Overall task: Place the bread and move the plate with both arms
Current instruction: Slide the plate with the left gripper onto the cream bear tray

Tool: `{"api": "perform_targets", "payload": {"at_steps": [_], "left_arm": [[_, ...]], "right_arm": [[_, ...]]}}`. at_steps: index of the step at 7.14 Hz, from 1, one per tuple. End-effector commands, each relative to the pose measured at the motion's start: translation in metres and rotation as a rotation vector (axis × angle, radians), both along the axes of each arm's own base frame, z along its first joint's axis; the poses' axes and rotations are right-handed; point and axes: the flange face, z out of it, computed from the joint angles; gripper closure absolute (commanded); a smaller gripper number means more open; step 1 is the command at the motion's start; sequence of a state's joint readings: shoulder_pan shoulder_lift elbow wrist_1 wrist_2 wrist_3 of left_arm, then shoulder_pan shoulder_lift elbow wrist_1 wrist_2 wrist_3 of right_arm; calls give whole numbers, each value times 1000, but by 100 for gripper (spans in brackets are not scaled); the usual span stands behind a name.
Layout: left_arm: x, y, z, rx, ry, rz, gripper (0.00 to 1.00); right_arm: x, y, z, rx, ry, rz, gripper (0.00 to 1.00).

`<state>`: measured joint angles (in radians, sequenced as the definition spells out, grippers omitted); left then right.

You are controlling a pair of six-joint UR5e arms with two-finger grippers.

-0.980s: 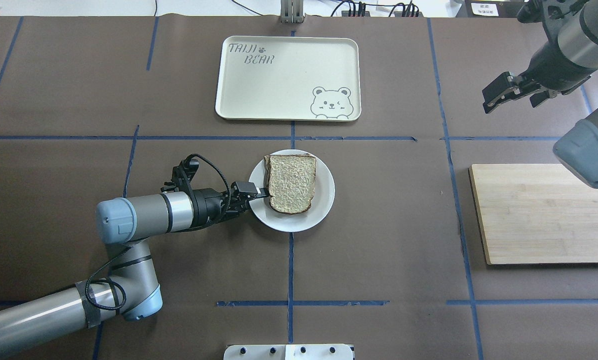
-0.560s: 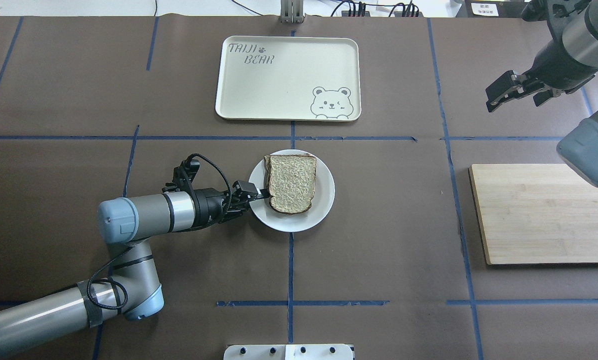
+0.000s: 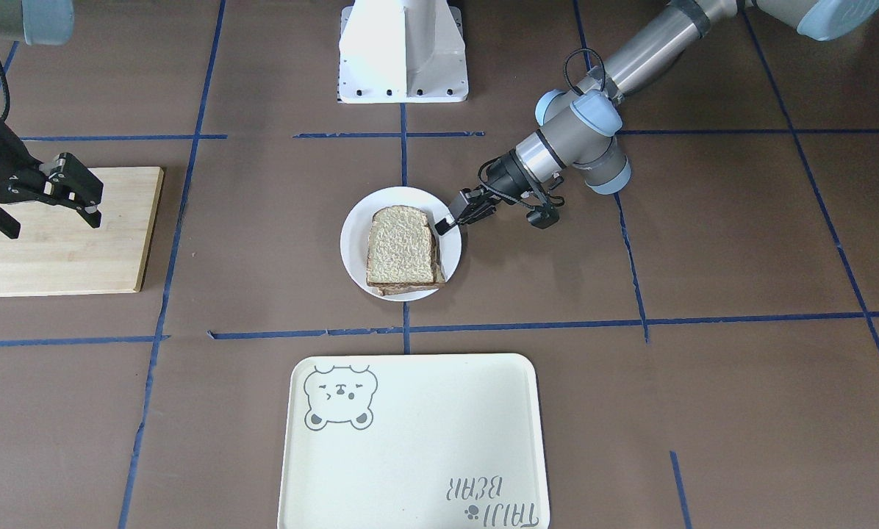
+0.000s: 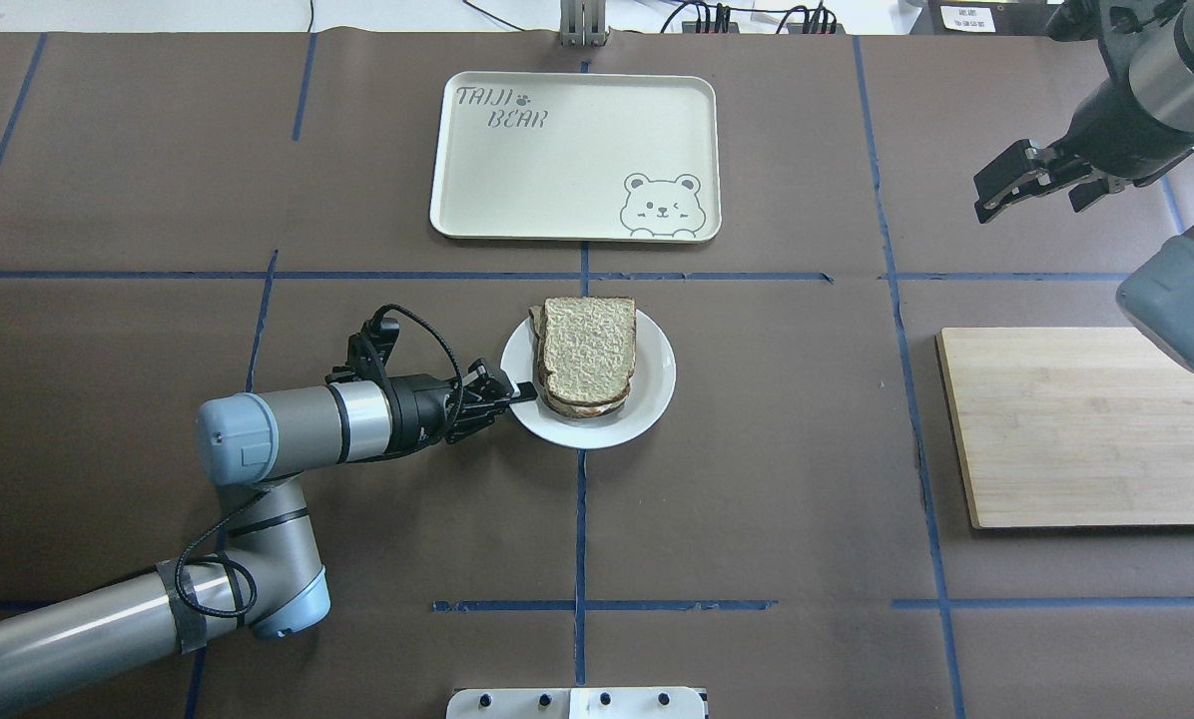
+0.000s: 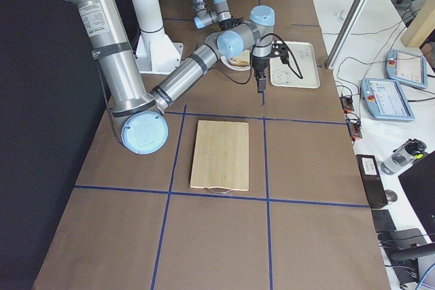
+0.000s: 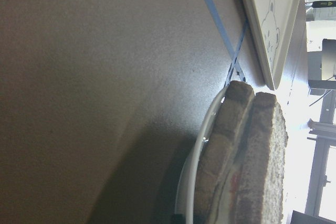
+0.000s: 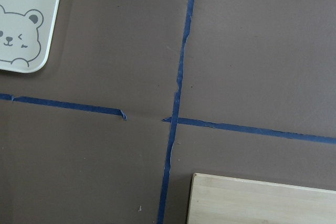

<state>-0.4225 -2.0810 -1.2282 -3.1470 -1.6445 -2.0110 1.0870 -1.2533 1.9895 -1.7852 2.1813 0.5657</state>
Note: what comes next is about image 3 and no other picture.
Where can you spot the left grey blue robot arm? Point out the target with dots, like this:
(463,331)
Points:
(578,127)

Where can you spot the white round plate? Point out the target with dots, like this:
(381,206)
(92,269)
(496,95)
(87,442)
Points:
(355,230)

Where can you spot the white bread slice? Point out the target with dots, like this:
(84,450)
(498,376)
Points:
(401,248)

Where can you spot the white pole with base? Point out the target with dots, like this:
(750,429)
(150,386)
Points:
(402,52)

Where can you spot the cream bear serving tray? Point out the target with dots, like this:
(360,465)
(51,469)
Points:
(414,441)

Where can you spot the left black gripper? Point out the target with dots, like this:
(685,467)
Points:
(507,173)

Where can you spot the light wooden cutting board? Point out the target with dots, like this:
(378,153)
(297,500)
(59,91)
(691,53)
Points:
(57,253)

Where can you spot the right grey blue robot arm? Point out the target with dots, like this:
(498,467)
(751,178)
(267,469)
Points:
(33,23)

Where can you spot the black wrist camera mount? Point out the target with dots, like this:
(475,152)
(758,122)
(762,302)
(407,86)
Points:
(546,213)

